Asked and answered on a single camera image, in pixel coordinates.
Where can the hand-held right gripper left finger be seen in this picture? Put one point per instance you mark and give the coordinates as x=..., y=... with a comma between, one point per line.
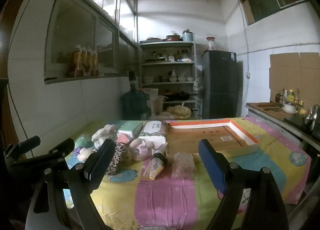
x=98, y=162

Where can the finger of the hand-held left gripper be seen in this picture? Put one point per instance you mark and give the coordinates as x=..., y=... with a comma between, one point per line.
x=28, y=145
x=61, y=151

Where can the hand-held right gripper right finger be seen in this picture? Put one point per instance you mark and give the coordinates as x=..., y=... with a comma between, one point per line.
x=212, y=167

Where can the leopard print plush toy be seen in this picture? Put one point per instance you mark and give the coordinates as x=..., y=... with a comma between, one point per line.
x=118, y=155

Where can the translucent green plastic bag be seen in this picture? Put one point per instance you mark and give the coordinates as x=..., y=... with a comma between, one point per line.
x=83, y=140

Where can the white plush toy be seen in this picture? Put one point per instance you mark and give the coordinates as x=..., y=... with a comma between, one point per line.
x=105, y=132

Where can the cardboard box with orange rim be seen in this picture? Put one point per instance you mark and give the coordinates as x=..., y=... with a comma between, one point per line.
x=200, y=135

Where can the pale pink bunny plush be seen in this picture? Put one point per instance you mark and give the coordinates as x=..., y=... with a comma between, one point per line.
x=140, y=148

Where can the small floral tissue pack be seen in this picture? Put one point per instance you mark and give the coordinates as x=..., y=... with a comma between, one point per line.
x=152, y=168

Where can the pastel plush toy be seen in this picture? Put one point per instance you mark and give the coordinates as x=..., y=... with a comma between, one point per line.
x=83, y=153

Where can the clear plastic bag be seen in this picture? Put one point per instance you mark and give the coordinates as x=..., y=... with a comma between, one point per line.
x=183, y=165

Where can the pink packet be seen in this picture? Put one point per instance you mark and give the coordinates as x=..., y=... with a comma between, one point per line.
x=123, y=138

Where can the green tissue box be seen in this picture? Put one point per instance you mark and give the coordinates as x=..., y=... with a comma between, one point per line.
x=130, y=127

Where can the crumpled floral white cloth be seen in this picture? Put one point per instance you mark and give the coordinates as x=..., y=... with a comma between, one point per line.
x=152, y=130

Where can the blue water jug with pump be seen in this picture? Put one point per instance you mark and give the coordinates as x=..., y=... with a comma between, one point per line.
x=135, y=102

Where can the wooden cutting board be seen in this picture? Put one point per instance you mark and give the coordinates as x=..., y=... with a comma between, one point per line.
x=262, y=107

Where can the black frying pan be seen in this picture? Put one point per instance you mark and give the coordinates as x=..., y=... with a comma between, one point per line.
x=180, y=96

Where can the white sack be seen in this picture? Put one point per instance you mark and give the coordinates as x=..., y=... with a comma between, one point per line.
x=156, y=102

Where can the dark grey refrigerator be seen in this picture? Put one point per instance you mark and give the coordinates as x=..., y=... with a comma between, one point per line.
x=222, y=82

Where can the black cooktop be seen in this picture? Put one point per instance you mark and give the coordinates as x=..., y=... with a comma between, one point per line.
x=297, y=122

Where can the row of white bowls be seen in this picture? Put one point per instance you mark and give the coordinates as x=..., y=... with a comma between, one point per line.
x=147, y=79

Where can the white bowl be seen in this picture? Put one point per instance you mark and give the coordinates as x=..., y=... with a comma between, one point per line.
x=290, y=108

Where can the white metal shelf rack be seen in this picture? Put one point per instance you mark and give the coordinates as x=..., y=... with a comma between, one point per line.
x=192, y=70

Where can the row of condiment bottles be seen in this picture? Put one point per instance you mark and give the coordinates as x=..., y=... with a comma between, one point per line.
x=290, y=97

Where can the metal kettle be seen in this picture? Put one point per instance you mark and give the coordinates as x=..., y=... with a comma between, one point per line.
x=310, y=117

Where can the glass jar with red lid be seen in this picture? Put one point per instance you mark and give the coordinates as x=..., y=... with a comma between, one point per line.
x=211, y=44

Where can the metal pot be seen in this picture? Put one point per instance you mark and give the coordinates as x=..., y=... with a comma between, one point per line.
x=187, y=35

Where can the red cooking pot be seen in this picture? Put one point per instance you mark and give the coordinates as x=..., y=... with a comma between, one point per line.
x=172, y=37

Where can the cardboard wall sheet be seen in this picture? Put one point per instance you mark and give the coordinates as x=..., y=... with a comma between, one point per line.
x=295, y=77

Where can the glass door wall cabinet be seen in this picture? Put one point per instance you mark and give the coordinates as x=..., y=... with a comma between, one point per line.
x=75, y=20

